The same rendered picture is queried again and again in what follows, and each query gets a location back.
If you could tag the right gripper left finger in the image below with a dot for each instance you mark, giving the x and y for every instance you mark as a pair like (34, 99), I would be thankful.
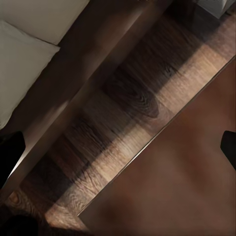
(12, 147)

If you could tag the nightstand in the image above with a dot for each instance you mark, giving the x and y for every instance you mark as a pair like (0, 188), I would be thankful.
(181, 183)

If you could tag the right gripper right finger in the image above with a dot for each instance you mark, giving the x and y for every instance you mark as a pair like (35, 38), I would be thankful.
(228, 146)

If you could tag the bed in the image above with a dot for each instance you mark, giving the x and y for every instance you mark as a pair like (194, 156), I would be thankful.
(55, 55)

